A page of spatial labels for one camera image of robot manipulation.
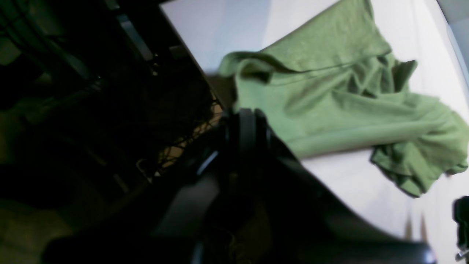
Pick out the green t-shirt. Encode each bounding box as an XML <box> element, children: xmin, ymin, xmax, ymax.
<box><xmin>218</xmin><ymin>0</ymin><xmax>468</xmax><ymax>197</ymax></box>

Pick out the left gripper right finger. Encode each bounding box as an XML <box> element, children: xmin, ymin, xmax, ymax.
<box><xmin>236</xmin><ymin>109</ymin><xmax>436</xmax><ymax>264</ymax></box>

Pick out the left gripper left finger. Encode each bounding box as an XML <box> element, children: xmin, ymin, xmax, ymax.
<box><xmin>42</xmin><ymin>117</ymin><xmax>235</xmax><ymax>264</ymax></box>

